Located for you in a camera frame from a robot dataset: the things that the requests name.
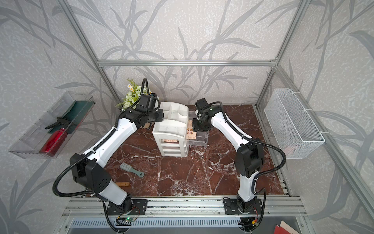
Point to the small wooden block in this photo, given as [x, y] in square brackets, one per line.
[123, 184]

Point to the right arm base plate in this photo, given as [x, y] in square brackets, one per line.
[240, 207]

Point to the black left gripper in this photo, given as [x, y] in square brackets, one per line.
[160, 111]

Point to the red paper at bottom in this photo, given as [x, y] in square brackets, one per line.
[284, 228]

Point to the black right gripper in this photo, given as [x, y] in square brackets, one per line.
[195, 128]

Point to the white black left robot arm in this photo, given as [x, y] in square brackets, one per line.
[90, 171]

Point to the aluminium frame rail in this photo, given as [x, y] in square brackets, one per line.
[245, 63]

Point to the red brush in tray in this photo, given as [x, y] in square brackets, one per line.
[54, 143]

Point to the green white artificial flowers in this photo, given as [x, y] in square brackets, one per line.
[133, 95]

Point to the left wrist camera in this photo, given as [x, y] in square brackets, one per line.
[147, 103]

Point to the clear wall-mounted tray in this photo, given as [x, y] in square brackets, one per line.
[48, 136]

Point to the green hair brush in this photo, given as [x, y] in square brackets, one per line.
[130, 169]

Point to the black clamp in tray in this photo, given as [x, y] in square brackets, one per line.
[62, 124]

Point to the clear top drawer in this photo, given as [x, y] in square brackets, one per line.
[201, 139]

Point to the beige postcard red characters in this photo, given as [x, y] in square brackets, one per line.
[191, 134]

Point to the white wire mesh basket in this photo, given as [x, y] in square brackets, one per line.
[293, 128]

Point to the green card in tray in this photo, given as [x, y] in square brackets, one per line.
[77, 111]

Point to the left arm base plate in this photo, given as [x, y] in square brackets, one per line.
[133, 207]

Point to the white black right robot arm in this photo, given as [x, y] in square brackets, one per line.
[249, 158]

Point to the white plastic drawer organizer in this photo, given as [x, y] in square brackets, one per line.
[174, 126]

